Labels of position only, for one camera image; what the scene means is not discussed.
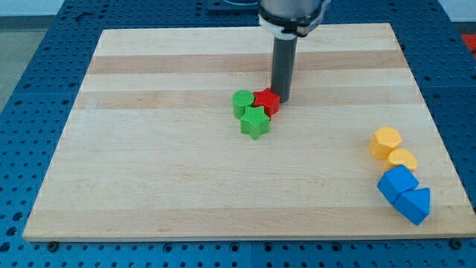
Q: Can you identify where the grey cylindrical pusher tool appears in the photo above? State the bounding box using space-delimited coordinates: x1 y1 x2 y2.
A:
271 36 298 103

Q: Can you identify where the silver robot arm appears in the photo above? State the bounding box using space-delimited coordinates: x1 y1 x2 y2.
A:
258 0 330 103

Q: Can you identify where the yellow heart block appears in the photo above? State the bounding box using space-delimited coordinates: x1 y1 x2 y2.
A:
381 148 418 173

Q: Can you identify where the wooden board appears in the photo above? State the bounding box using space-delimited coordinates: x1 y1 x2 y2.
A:
23 23 475 242

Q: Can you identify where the blue cube block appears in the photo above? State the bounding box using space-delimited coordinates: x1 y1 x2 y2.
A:
377 165 419 204

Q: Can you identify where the blue triangle block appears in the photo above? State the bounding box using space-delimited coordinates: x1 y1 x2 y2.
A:
393 188 431 226

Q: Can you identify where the green star block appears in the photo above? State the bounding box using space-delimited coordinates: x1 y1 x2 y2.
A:
240 106 270 140

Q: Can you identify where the red star block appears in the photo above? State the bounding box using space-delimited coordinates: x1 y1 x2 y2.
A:
253 88 280 118

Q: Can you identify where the yellow hexagon block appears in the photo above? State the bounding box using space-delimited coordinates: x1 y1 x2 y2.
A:
369 126 402 160

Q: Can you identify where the green cylinder block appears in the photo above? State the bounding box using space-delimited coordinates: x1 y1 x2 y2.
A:
232 90 255 119

